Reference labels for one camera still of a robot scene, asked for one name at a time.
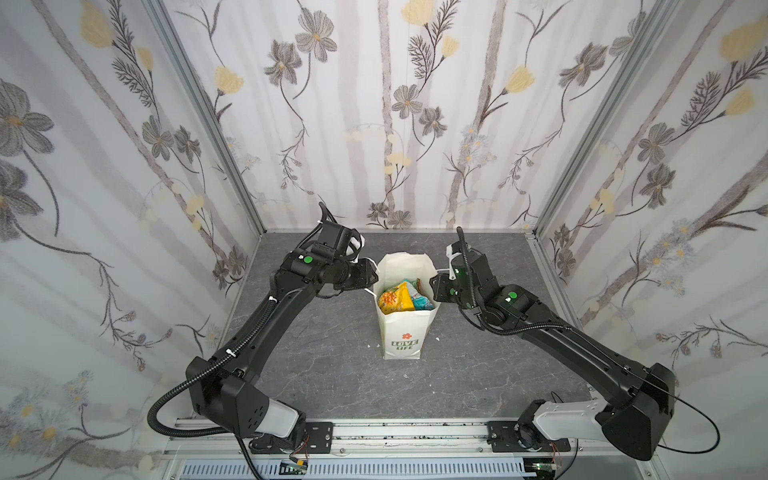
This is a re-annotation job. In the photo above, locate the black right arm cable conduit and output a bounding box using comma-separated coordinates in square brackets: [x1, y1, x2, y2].
[455, 226, 721, 455]

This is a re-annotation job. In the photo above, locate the white paper shopping bag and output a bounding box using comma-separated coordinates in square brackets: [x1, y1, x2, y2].
[371, 252, 440, 360]

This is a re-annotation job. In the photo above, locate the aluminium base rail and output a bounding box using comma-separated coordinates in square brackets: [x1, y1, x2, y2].
[152, 418, 670, 479]

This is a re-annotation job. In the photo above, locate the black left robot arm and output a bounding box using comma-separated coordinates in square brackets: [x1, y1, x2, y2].
[186, 220, 378, 448]

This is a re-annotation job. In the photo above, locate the small green circuit board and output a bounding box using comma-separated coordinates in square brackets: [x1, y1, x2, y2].
[278, 457, 308, 476]

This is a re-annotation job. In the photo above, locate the teal candy bag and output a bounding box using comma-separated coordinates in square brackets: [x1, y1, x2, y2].
[402, 279, 434, 311]

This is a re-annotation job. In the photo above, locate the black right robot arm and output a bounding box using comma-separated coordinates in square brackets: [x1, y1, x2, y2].
[430, 231, 676, 461]

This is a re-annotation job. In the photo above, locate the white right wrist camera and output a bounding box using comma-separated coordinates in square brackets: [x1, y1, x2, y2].
[446, 252, 461, 281]

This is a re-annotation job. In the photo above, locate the yellow snack packet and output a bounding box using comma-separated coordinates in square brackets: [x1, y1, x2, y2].
[377, 282, 408, 315]

